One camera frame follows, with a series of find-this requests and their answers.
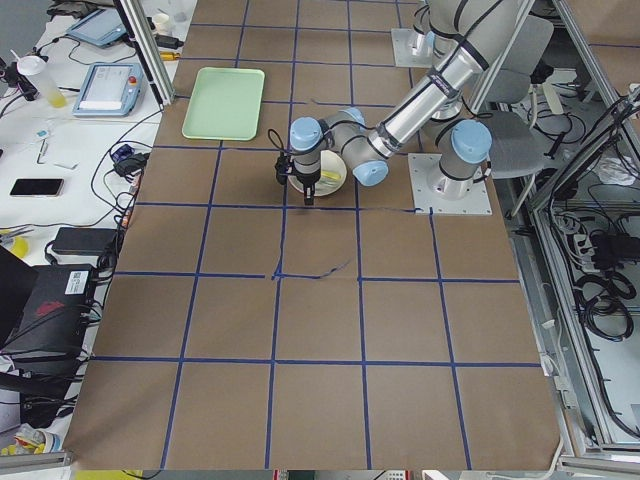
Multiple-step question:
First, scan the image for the yellow plastic fork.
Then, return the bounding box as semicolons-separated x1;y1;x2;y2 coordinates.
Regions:
321;170;342;182

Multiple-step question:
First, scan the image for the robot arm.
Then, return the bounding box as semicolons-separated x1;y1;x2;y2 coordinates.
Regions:
414;0;466;58
277;1;501;206

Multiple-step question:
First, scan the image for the white cup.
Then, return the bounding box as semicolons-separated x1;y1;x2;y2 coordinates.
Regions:
151;12;173;36

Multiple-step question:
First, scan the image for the plastic bottle yellow liquid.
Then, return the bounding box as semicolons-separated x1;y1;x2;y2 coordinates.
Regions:
17;55;67;108

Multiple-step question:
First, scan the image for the light green tray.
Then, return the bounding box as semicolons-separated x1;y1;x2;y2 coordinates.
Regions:
182;67;265;141

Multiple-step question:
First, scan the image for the black power adapter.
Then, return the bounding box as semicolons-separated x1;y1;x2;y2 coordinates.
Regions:
51;227;116;256

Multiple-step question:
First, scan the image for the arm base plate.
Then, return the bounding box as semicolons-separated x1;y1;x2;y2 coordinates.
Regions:
408;154;492;216
391;28;441;68

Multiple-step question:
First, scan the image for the white round plate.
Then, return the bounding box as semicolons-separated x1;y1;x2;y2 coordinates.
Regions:
288;149;347;197

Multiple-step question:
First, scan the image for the teach pendant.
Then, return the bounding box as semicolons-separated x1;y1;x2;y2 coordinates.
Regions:
72;62;144;117
66;9;126;48

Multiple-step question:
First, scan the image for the white grey chair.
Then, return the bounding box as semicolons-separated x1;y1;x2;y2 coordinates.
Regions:
481;15;554;179

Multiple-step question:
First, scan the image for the black smartphone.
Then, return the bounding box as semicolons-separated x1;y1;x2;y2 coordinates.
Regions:
10;178;64;197

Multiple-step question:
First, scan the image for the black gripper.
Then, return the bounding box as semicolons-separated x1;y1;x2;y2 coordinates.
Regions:
292;167;320;206

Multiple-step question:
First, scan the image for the aluminium frame post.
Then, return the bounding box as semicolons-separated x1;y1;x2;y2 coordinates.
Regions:
113;0;175;106

